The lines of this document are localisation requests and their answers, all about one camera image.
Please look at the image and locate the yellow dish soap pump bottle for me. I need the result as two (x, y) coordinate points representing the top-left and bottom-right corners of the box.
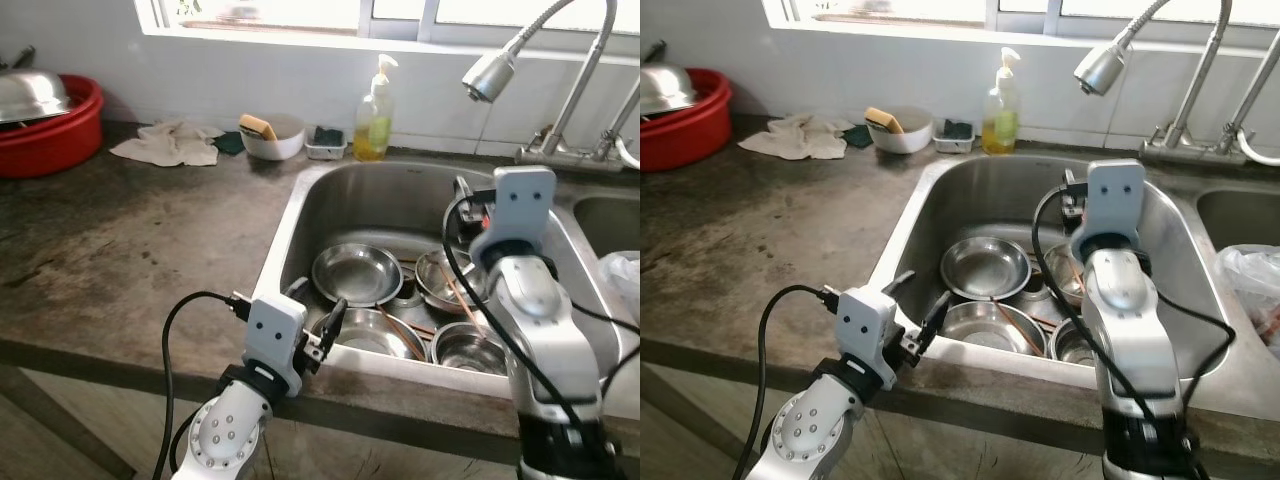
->
(352, 54), (399, 163)
(981, 47), (1023, 156)

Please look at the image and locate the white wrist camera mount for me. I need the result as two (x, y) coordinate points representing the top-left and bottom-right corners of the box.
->
(243, 294), (309, 397)
(835, 287), (899, 393)
(468, 166), (558, 263)
(1068, 158), (1148, 256)

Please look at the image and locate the plain steel faucet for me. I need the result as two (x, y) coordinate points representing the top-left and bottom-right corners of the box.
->
(1215, 35), (1280, 169)
(597, 80), (641, 171)

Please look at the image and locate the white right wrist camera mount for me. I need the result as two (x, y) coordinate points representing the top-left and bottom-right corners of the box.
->
(468, 166), (558, 263)
(1068, 158), (1148, 256)

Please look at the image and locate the steel faucet with spray head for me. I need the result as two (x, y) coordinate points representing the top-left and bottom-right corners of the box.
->
(1073, 0), (1233, 166)
(462, 0), (619, 166)

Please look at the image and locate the brown chopstick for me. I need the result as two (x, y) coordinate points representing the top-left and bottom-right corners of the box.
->
(440, 262), (476, 321)
(378, 305), (426, 361)
(1062, 255), (1089, 301)
(990, 298), (1046, 356)

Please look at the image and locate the stainless steel sink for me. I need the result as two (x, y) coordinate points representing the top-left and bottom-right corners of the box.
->
(252, 155), (641, 421)
(868, 150), (1280, 426)

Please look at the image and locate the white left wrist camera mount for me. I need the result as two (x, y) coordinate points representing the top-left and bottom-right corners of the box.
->
(243, 294), (309, 397)
(835, 287), (899, 393)

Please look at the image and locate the small steel bowl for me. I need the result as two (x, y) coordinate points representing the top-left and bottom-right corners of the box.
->
(1010, 275), (1066, 331)
(385, 280), (441, 336)

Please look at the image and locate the white window frame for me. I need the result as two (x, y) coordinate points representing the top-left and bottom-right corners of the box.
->
(762, 0), (1280, 59)
(133, 0), (641, 66)

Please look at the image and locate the beige cloth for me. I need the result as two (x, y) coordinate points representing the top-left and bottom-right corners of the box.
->
(738, 113), (851, 162)
(109, 119), (226, 168)

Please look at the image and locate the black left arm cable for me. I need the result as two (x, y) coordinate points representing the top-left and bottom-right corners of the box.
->
(733, 285), (843, 480)
(150, 290), (253, 480)

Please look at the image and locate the clear plastic bag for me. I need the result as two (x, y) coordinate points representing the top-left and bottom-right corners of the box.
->
(597, 250), (641, 326)
(1215, 243), (1280, 361)

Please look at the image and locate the wooden base cabinet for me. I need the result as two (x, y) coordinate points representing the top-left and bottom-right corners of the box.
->
(0, 365), (641, 480)
(640, 365), (1280, 480)

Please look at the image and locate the red plastic basin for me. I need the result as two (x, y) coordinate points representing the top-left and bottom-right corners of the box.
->
(0, 73), (105, 180)
(640, 68), (734, 173)

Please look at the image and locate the large upturned steel bowl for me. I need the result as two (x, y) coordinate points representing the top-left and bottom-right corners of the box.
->
(0, 68), (73, 126)
(640, 63), (699, 117)

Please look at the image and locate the small clear plastic tray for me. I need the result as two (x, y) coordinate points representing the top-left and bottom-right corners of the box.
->
(933, 120), (977, 155)
(304, 126), (349, 161)

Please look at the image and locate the white bowl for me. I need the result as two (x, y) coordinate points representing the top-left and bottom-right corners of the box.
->
(238, 113), (306, 162)
(865, 105), (934, 155)

